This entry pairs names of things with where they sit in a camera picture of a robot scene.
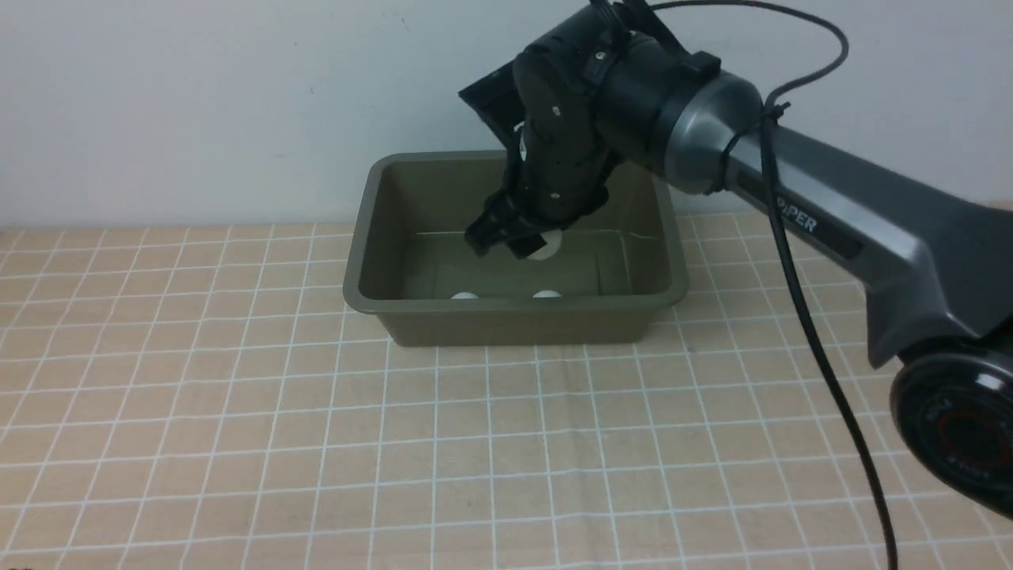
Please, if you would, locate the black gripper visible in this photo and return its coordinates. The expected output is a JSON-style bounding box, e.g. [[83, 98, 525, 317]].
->
[[465, 6, 634, 260]]

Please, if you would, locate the black cable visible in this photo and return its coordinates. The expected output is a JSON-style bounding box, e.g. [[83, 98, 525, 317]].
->
[[601, 0, 901, 570]]

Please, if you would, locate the olive green plastic bin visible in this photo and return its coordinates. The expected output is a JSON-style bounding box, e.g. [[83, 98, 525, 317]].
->
[[343, 150, 689, 347]]

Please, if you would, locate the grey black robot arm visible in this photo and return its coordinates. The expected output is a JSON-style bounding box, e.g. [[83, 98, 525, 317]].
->
[[460, 1, 1012, 519]]

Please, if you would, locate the checkered beige tablecloth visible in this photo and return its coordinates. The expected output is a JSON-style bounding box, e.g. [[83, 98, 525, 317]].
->
[[0, 203, 1013, 570]]

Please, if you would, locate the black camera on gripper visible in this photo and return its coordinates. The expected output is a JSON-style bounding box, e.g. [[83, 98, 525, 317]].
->
[[458, 62, 525, 150]]

